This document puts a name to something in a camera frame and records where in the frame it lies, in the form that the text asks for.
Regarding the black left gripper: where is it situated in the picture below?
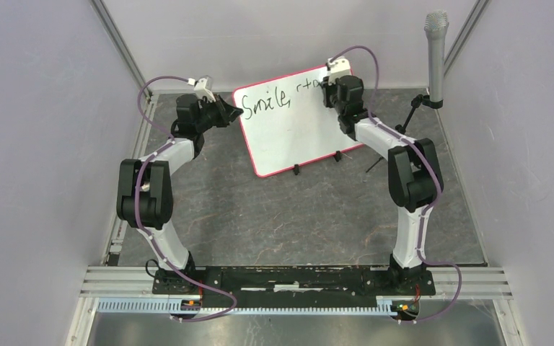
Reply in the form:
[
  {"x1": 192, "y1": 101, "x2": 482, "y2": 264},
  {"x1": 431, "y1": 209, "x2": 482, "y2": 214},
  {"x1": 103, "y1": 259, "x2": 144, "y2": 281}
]
[{"x1": 196, "y1": 94, "x2": 244, "y2": 133}]

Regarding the pink framed whiteboard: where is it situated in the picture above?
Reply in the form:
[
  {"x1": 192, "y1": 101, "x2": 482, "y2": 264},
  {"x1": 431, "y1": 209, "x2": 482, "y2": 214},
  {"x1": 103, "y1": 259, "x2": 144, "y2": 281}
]
[{"x1": 232, "y1": 66, "x2": 360, "y2": 178}]

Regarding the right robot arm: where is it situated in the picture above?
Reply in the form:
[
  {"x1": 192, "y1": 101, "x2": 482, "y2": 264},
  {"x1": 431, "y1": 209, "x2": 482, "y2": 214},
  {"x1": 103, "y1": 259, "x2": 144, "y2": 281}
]
[{"x1": 320, "y1": 75, "x2": 443, "y2": 294}]

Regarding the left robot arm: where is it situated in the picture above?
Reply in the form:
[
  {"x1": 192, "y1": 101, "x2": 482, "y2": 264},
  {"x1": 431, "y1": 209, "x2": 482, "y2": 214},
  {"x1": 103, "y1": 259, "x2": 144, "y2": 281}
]
[{"x1": 116, "y1": 94, "x2": 244, "y2": 294}]

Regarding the silver microphone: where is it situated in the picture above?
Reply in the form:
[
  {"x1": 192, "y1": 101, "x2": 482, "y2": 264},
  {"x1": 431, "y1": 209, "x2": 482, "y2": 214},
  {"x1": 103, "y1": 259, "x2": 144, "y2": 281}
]
[{"x1": 424, "y1": 10, "x2": 449, "y2": 109}]

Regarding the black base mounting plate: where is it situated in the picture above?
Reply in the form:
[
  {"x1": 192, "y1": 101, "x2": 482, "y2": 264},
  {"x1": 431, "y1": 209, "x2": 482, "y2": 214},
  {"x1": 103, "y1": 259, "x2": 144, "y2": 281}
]
[{"x1": 152, "y1": 265, "x2": 436, "y2": 309}]

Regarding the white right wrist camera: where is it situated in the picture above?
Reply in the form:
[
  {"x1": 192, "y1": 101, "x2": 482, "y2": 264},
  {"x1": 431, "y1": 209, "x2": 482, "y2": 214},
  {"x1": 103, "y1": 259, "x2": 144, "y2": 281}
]
[{"x1": 326, "y1": 56, "x2": 351, "y2": 85}]

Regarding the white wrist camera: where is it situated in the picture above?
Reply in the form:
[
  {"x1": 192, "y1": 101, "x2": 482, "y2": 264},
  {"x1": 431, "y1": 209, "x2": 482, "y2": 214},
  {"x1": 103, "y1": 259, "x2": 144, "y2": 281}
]
[
  {"x1": 326, "y1": 56, "x2": 351, "y2": 85},
  {"x1": 187, "y1": 76, "x2": 216, "y2": 102}
]

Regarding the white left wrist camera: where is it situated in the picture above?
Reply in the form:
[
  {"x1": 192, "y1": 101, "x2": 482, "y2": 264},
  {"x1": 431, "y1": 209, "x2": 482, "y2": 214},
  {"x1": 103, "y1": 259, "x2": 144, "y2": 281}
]
[{"x1": 187, "y1": 76, "x2": 216, "y2": 102}]

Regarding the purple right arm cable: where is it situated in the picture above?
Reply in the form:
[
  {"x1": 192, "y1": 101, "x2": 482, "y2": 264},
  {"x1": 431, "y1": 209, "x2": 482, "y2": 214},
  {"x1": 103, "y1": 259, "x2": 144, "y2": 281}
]
[{"x1": 327, "y1": 45, "x2": 463, "y2": 326}]

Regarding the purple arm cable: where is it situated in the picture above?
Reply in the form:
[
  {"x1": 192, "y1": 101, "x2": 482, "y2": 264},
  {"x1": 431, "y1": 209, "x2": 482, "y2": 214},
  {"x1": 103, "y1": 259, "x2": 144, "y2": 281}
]
[
  {"x1": 135, "y1": 75, "x2": 238, "y2": 324},
  {"x1": 327, "y1": 45, "x2": 463, "y2": 326}
]

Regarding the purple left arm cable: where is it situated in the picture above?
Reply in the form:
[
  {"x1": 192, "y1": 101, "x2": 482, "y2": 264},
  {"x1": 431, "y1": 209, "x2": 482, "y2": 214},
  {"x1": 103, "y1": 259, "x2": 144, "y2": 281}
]
[{"x1": 135, "y1": 75, "x2": 238, "y2": 324}]

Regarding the blue toothed cable strip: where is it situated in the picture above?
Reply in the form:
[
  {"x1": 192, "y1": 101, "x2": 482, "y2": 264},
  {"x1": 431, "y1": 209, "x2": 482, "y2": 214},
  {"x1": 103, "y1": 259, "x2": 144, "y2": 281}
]
[{"x1": 96, "y1": 298, "x2": 397, "y2": 316}]

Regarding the aluminium rail frame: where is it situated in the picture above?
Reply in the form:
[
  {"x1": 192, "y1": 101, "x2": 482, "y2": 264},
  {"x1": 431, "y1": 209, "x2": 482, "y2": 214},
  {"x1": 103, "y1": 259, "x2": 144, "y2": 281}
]
[{"x1": 79, "y1": 266, "x2": 513, "y2": 301}]

